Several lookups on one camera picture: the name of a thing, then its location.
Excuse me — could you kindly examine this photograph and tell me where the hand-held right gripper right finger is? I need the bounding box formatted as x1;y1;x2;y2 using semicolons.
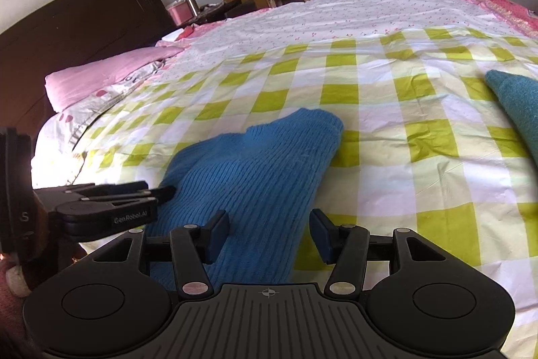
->
308;208;447;296

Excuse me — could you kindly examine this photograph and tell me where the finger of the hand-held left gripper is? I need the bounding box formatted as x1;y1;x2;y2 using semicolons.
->
62;181;149;199
81;185;178;207

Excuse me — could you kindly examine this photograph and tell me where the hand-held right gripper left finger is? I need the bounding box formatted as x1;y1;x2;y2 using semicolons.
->
90;210;231;297

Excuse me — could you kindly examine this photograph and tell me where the blue knit sweater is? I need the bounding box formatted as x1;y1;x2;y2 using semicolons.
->
145;108;345;286

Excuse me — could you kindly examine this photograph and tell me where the person's left forearm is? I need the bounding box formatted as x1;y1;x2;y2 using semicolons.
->
0;256;45;359

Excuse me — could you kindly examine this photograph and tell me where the pink pillow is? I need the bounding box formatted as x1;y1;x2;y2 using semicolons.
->
44;46;186;113

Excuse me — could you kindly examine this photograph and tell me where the yellow checked bedsheet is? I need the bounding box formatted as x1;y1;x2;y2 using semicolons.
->
36;27;538;359

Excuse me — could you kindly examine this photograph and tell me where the dark wooden headboard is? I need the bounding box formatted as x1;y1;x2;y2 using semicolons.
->
0;0;178;193

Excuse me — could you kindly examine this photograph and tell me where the pink box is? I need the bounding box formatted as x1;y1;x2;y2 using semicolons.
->
165;0;195;28

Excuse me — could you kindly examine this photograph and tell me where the dark nightstand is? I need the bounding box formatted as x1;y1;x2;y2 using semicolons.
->
177;0;258;28

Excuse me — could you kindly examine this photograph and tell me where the white floral sheet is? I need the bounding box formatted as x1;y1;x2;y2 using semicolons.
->
155;0;499;67

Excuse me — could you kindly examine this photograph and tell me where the teal cloth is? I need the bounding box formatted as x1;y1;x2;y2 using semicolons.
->
484;69;538;175

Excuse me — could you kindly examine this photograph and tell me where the pink floral bedspread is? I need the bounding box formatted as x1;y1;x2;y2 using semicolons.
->
452;0;538;38

